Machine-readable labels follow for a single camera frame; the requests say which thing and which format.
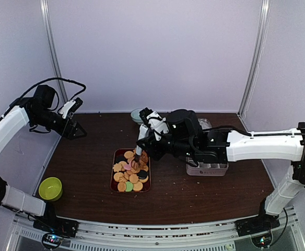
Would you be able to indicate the green round cookie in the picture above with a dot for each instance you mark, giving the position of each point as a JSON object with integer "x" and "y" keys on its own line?
{"x": 129, "y": 186}

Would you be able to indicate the pink round cookie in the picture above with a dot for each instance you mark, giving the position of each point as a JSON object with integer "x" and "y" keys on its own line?
{"x": 127, "y": 167}

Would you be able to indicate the aluminium front rail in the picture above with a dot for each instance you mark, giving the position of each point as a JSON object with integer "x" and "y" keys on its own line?
{"x": 218, "y": 235}

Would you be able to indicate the white divided cookie tin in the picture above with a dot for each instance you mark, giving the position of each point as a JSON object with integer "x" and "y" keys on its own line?
{"x": 210, "y": 170}

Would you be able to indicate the round tan biscuit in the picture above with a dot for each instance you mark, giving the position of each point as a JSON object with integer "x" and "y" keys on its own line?
{"x": 138, "y": 186}

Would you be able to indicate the black sandwich cookie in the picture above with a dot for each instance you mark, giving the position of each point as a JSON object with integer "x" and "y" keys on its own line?
{"x": 143, "y": 176}
{"x": 120, "y": 158}

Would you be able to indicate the metal food tongs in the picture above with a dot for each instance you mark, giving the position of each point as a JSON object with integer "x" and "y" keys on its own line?
{"x": 143, "y": 133}

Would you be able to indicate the red cookie tray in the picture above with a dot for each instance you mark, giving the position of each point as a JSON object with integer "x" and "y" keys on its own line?
{"x": 119, "y": 176}

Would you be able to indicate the right aluminium frame post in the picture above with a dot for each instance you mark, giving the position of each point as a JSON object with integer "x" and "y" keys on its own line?
{"x": 254, "y": 67}

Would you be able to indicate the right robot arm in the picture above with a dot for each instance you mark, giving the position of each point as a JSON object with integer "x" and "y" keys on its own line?
{"x": 181, "y": 135}

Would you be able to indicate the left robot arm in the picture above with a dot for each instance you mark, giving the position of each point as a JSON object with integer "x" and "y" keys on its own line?
{"x": 28, "y": 132}

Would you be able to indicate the pale blue ceramic bowl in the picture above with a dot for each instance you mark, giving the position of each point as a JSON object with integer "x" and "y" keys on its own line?
{"x": 135, "y": 115}

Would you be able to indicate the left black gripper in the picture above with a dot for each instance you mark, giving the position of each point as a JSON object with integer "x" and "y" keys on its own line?
{"x": 67, "y": 132}

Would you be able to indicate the left aluminium frame post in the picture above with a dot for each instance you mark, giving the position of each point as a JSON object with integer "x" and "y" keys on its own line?
{"x": 53, "y": 54}

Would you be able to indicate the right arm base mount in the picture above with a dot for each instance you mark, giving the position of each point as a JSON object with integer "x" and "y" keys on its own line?
{"x": 256, "y": 224}

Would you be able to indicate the green plastic bowl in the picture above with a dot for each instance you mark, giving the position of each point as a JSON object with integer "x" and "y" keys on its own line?
{"x": 50, "y": 189}

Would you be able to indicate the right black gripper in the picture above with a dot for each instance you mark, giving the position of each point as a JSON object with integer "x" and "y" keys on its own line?
{"x": 148, "y": 141}

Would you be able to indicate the aluminium frame post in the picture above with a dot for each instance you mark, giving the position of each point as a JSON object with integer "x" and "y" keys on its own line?
{"x": 254, "y": 67}
{"x": 53, "y": 54}

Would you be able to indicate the swirl butter cookie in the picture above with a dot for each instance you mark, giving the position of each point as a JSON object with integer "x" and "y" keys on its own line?
{"x": 135, "y": 165}

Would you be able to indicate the black sandwich cookie upper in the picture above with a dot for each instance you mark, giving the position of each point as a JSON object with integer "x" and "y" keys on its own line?
{"x": 120, "y": 158}

